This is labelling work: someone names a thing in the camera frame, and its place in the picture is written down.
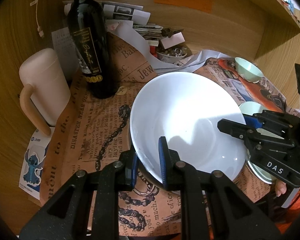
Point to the small mint green bowl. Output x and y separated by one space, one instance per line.
248 70

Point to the stack of newspapers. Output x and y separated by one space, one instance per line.
116 13

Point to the printed newspaper table cover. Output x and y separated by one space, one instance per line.
91 133

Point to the stitch sticker card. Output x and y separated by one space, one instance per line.
33 163

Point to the dark wine bottle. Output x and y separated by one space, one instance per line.
87 28

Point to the orange sleeve forearm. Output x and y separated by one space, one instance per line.
289 217

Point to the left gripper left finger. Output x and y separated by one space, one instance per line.
86 206

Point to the small bowl of trinkets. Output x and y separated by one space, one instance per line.
171 55

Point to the mint green plate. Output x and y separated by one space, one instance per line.
254 163

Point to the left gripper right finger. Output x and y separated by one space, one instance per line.
212 206

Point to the right hand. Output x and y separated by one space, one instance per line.
280 188

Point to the white bowl black ovals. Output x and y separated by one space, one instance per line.
185 109

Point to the white small box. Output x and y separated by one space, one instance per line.
174 40

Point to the wooden shelf unit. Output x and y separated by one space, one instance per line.
234 27

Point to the pink mug with handle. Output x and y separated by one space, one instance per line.
45 93

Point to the grey folded paper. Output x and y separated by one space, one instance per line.
190 64

